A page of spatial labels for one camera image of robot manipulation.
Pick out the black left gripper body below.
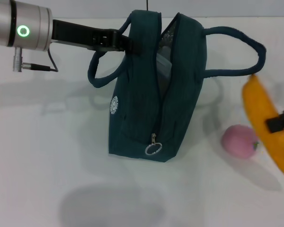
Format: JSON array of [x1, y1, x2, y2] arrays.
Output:
[[51, 19, 124, 52]]

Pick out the yellow toy banana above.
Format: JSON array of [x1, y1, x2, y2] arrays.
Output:
[[241, 73, 284, 184]]

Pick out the clear box with blue lid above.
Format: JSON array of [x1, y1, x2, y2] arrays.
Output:
[[156, 46, 175, 80]]

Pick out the pink toy peach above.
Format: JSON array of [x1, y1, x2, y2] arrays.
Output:
[[222, 124, 260, 159]]

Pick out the dark teal zip bag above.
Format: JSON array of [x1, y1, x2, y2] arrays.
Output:
[[88, 9, 267, 163]]

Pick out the metal zipper pull ring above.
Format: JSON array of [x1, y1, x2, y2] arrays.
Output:
[[144, 133, 162, 157]]

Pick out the left arm cable with plug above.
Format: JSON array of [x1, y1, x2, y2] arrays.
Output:
[[12, 46, 59, 73]]

